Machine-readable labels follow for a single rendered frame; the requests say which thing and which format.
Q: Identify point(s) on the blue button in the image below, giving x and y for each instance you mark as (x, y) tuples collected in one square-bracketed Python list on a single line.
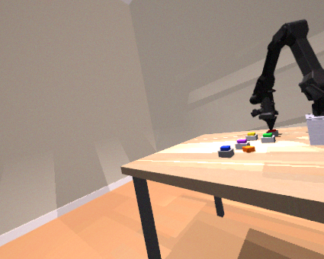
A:
[(226, 151)]

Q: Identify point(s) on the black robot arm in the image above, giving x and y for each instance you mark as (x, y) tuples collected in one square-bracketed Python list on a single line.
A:
[(293, 34)]

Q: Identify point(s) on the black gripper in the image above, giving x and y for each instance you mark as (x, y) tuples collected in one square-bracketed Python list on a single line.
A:
[(269, 114)]

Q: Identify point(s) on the orange block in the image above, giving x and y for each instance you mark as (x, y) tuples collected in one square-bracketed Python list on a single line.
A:
[(248, 148)]

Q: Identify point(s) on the red button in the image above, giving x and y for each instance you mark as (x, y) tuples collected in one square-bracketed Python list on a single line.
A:
[(274, 132)]

